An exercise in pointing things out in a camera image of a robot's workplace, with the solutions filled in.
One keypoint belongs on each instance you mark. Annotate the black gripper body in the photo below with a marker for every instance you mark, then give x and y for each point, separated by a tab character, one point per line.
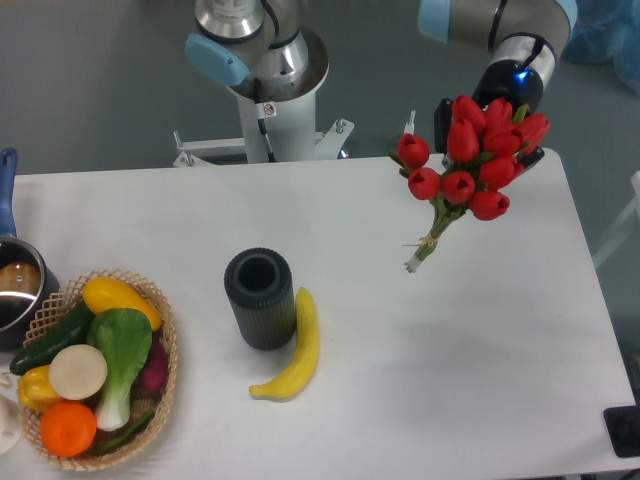
442	119

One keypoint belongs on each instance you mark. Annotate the green bok choy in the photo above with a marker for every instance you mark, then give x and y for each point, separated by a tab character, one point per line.
124	338

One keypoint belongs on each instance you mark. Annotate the woven wicker basket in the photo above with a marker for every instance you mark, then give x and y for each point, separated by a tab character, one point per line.
149	408

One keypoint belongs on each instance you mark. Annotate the blue handled saucepan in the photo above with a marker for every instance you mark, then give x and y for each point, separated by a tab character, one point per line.
26	280

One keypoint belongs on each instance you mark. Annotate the white round radish slice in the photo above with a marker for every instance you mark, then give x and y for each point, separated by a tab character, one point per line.
78	372

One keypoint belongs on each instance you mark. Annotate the yellow squash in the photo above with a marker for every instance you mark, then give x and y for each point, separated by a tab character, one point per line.
104	293

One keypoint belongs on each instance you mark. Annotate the green chili pepper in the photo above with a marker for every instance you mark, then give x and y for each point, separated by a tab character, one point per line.
126	435

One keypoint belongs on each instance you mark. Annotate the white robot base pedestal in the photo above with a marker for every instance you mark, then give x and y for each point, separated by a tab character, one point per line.
274	66

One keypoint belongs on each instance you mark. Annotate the orange fruit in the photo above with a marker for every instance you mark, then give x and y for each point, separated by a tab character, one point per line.
68	429

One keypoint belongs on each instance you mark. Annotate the blue plastic cover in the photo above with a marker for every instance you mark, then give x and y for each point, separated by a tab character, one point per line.
607	31

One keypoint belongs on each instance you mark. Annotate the yellow bell pepper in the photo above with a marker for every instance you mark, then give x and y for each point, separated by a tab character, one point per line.
35	390

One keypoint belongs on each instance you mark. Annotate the dark grey ribbed vase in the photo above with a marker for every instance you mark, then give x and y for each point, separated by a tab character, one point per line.
259	285

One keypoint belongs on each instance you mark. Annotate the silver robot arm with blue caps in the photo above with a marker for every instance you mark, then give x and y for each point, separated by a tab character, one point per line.
525	38

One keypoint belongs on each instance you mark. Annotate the dark green cucumber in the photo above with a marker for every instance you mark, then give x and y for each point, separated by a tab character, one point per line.
71	330

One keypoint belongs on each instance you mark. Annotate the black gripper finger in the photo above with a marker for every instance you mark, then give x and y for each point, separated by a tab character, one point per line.
531	159

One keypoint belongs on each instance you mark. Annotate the black device at table edge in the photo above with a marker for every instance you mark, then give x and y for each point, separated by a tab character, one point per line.
622	425

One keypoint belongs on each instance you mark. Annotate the red tulip bouquet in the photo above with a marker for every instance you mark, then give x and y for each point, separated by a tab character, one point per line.
481	160

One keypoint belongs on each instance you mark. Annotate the yellow banana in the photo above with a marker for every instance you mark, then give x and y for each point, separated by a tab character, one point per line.
294	378

